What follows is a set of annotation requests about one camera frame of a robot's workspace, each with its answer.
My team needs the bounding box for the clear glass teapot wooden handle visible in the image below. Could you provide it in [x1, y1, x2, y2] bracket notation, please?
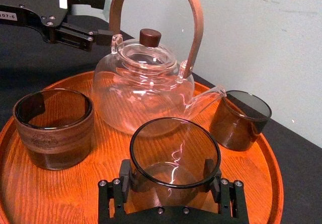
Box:
[91, 0, 227, 135]

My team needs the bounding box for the glass teapot lid wooden knob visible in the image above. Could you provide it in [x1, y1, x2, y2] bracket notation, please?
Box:
[116, 28, 178, 74]

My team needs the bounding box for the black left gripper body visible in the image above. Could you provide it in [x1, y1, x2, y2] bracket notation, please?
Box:
[0, 0, 69, 44]

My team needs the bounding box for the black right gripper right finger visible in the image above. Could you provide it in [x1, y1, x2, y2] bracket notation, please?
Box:
[203, 158, 245, 219]

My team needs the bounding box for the smoky clear drinking glass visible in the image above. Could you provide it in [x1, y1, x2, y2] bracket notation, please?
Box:
[129, 117, 222, 209]
[209, 90, 273, 152]

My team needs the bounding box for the round orange wooden tray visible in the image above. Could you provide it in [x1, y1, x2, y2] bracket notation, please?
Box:
[0, 70, 285, 224]

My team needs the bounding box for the black table cloth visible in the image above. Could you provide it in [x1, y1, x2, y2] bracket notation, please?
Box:
[0, 14, 322, 224]

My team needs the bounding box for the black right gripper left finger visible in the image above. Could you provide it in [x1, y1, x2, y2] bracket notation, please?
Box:
[97, 159, 138, 218]

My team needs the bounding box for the smoky glass with wooden sleeve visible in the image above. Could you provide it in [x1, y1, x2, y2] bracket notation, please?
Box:
[12, 88, 95, 171]

